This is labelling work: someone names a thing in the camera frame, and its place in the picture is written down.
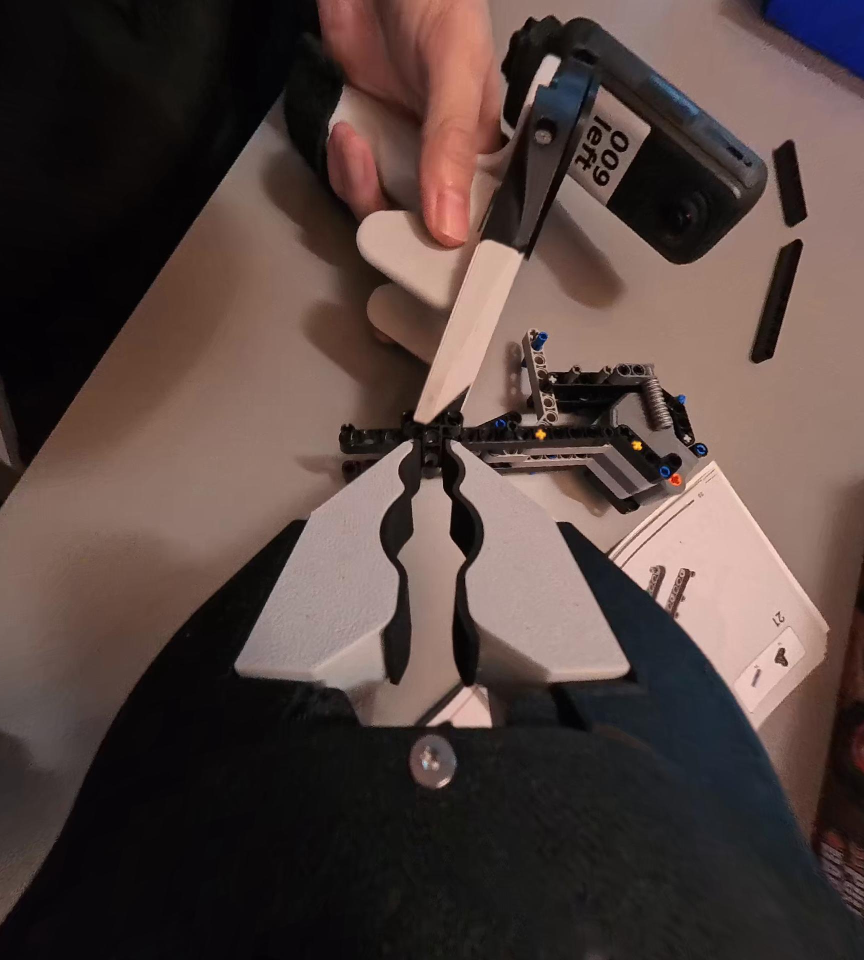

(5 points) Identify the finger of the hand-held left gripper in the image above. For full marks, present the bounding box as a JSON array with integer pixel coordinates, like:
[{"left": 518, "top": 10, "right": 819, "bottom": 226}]
[{"left": 411, "top": 238, "right": 529, "bottom": 426}]

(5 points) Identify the long black brick beam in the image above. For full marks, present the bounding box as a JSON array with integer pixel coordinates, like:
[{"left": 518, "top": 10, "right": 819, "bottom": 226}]
[{"left": 748, "top": 239, "right": 805, "bottom": 366}]

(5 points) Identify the blue plastic box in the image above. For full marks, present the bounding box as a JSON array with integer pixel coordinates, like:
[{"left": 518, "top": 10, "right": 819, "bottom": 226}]
[{"left": 764, "top": 0, "right": 864, "bottom": 85}]

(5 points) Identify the black and grey brick model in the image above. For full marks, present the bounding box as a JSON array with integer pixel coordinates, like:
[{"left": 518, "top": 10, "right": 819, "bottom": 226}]
[{"left": 337, "top": 327, "right": 710, "bottom": 520}]

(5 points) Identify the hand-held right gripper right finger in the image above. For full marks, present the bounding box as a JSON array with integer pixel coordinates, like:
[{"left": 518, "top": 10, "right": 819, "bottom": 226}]
[{"left": 441, "top": 446, "right": 633, "bottom": 690}]

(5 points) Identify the short black brick beam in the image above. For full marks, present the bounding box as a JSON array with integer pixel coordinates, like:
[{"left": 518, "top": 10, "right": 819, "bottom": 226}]
[{"left": 771, "top": 139, "right": 809, "bottom": 229}]

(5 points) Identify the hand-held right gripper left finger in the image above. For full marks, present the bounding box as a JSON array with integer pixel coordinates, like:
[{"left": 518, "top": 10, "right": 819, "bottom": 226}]
[{"left": 234, "top": 441, "right": 423, "bottom": 688}]

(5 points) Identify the white instruction booklet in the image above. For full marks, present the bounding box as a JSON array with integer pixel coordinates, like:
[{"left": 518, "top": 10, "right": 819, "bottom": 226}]
[{"left": 607, "top": 460, "right": 831, "bottom": 734}]

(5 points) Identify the person's left hand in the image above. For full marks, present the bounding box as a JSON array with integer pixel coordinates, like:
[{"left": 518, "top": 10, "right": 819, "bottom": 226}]
[{"left": 316, "top": 0, "right": 510, "bottom": 250}]

